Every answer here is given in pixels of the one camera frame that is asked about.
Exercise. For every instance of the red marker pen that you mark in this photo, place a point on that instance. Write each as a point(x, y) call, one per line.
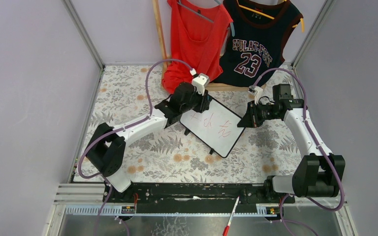
point(226, 229)

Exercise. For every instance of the yellow clothes hanger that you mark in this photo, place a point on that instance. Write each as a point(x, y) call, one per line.
point(302, 23)

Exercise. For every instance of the black framed whiteboard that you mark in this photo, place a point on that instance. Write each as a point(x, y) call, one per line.
point(216, 127)

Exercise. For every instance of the red tank top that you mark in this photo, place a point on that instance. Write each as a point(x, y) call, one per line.
point(195, 42)

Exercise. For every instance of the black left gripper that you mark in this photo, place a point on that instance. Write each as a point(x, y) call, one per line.
point(201, 102)

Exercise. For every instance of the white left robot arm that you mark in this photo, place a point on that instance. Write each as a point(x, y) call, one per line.
point(107, 146)

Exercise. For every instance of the wooden clothes rack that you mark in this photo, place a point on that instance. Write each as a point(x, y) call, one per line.
point(165, 55)

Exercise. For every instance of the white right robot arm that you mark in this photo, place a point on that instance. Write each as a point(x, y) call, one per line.
point(320, 171)

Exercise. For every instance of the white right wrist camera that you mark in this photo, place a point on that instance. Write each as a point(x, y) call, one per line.
point(257, 92)

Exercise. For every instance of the navy basketball jersey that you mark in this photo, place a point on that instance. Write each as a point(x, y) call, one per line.
point(258, 45)

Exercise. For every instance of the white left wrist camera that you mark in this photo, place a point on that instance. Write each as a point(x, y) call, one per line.
point(200, 81)

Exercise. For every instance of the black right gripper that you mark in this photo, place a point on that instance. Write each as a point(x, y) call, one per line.
point(251, 113)

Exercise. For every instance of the grey clothes hanger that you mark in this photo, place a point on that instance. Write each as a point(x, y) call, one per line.
point(231, 25)

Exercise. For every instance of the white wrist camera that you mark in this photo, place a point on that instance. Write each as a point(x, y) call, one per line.
point(200, 81)
point(257, 92)

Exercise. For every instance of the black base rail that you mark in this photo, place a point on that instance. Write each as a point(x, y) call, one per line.
point(140, 192)

